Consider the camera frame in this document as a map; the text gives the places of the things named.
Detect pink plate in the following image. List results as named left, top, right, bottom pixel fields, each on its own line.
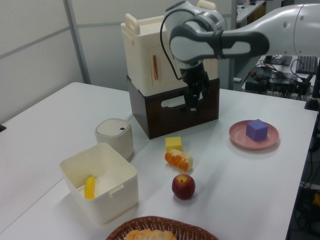
left=228, top=119, right=280, bottom=151

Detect red toy apple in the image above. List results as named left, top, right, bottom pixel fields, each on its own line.
left=171, top=174, right=197, bottom=201

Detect purple foam cube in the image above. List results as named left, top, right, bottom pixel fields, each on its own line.
left=245, top=118, right=269, bottom=142

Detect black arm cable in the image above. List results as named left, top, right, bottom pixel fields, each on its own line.
left=159, top=9, right=183, bottom=81

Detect toy bread loaf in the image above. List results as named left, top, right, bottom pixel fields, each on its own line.
left=124, top=229, right=176, bottom=240

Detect background office desk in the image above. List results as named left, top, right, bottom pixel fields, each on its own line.
left=235, top=0, right=267, bottom=29

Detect yellow foam cube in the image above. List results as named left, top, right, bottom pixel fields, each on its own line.
left=164, top=136, right=183, bottom=153

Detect white drawer handle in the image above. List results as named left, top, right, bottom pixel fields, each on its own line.
left=160, top=95, right=189, bottom=109

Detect small cream trash can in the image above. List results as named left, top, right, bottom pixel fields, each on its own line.
left=94, top=117, right=134, bottom=161

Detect black electronics box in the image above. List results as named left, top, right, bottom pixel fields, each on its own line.
left=244, top=66, right=273, bottom=94

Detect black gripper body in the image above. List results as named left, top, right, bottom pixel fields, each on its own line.
left=179, top=62, right=208, bottom=91

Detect dark brown drawer box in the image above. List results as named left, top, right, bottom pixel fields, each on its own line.
left=126, top=74, right=221, bottom=140

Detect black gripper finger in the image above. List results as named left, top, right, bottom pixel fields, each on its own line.
left=184, top=83, right=200, bottom=113
left=200, top=71, right=211, bottom=100

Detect white open plastic box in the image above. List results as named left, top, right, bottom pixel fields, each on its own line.
left=59, top=142, right=139, bottom=225

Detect brown wicker basket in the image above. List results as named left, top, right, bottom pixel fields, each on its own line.
left=104, top=216, right=221, bottom=240

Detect flat black device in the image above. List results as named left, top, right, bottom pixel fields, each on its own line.
left=263, top=54, right=293, bottom=67

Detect orange cabinet door handle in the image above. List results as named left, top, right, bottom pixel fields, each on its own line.
left=151, top=54, right=160, bottom=82

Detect black keyboard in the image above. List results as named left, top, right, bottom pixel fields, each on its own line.
left=295, top=55, right=319, bottom=75

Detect toy croissant bread slice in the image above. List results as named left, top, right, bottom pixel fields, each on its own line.
left=164, top=148, right=194, bottom=173

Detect cream plastic crate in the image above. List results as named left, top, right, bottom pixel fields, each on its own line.
left=120, top=0, right=219, bottom=96

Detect black monitor stand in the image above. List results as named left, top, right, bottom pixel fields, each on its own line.
left=303, top=71, right=320, bottom=111

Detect yellow toy banana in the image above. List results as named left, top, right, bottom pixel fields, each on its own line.
left=84, top=175, right=97, bottom=200

